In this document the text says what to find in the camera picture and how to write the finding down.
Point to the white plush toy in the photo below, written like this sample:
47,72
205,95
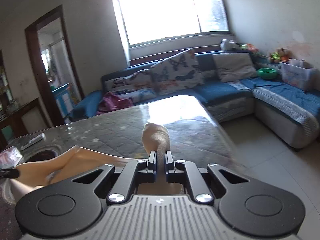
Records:
228,45

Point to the green plastic basin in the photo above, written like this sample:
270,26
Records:
267,73

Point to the grey plain cushion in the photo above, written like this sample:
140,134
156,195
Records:
233,67

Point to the window with metal frame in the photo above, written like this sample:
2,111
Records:
152,20

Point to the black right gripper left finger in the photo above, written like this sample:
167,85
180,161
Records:
131,176

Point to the cream beige garment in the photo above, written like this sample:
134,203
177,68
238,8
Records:
77,160

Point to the purple cloth on sofa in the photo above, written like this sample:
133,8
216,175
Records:
112,102

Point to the blue towel on sofa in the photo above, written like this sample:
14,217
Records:
285,90

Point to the small butterfly print cushion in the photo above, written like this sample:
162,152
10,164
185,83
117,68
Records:
137,87

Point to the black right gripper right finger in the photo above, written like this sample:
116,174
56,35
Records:
188,174

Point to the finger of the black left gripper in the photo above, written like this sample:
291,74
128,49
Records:
9,173

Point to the round black induction cooktop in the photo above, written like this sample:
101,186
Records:
42,156

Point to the remote control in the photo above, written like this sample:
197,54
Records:
33,141

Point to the blue corner sofa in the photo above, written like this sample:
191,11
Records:
295,125

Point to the tissue pack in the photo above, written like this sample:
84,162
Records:
10,157

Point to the dark wooden cabinet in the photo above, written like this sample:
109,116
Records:
14,118

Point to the blue white box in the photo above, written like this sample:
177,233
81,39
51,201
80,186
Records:
64,100

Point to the clear plastic storage box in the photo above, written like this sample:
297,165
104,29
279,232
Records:
299,74

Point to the brown plush toys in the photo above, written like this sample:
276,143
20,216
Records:
281,55

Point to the large butterfly print cushion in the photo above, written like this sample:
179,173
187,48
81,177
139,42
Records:
178,72

